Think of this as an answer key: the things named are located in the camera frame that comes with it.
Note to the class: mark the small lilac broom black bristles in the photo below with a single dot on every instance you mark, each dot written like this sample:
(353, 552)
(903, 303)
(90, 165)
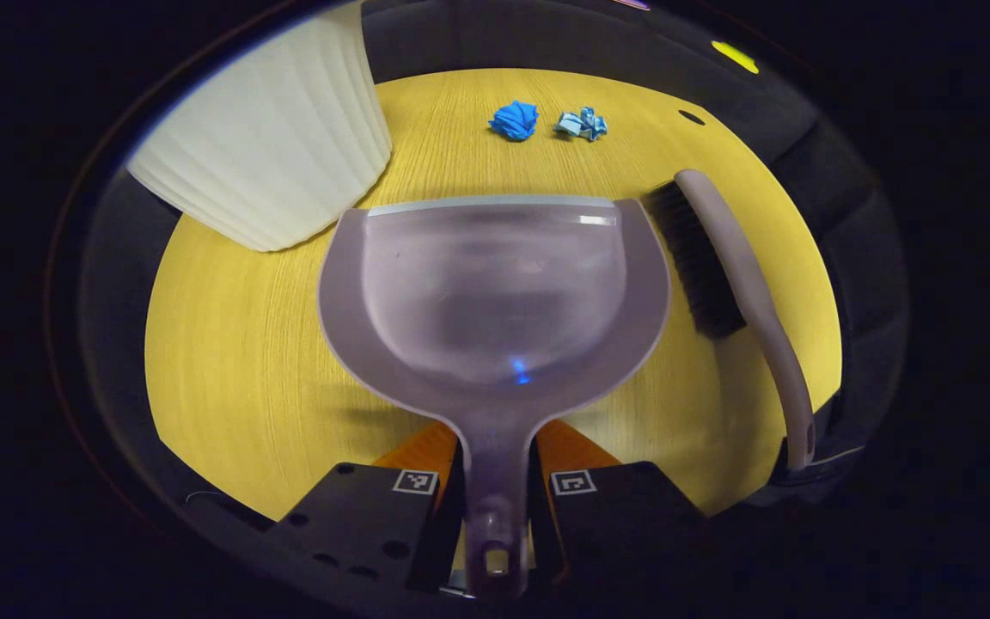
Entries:
(740, 258)

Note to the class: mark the translucent lilac dustpan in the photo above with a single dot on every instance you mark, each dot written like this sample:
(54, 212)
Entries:
(495, 292)

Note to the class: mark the blue paper ball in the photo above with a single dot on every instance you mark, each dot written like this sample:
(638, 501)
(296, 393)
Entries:
(516, 119)

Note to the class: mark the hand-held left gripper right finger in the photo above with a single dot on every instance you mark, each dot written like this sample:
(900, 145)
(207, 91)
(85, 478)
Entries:
(624, 516)

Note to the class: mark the light blue paper scrap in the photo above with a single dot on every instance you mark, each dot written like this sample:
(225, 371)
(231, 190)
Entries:
(583, 124)

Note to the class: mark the white ribbed garbage bin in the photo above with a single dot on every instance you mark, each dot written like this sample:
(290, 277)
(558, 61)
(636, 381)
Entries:
(280, 137)

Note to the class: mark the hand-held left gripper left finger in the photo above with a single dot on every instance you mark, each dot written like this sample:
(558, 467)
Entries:
(357, 516)

